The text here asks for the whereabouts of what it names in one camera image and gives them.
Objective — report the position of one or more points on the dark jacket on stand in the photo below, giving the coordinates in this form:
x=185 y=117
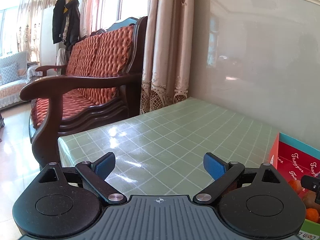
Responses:
x=66 y=23

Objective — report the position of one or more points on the orange tangerine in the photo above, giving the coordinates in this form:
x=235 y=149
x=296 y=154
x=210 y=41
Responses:
x=296 y=186
x=312 y=215

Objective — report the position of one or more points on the colourful red-lined cardboard box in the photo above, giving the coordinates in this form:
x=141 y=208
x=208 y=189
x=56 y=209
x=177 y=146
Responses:
x=294 y=159

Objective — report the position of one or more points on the beige lace curtain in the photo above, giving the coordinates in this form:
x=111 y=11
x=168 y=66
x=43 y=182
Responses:
x=167 y=53

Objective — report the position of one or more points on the light fabric sofa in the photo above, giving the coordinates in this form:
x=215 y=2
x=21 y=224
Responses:
x=13 y=78

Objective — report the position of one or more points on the wooden sofa orange cushions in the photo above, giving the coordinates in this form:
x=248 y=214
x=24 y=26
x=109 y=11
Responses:
x=99 y=85

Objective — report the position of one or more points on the brown kiwi fruit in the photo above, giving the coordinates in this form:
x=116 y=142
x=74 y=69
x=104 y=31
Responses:
x=309 y=200

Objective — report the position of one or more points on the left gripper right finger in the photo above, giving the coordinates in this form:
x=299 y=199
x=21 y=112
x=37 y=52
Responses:
x=225 y=176

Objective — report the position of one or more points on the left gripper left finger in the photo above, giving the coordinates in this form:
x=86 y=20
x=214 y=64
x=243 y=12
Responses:
x=93 y=177

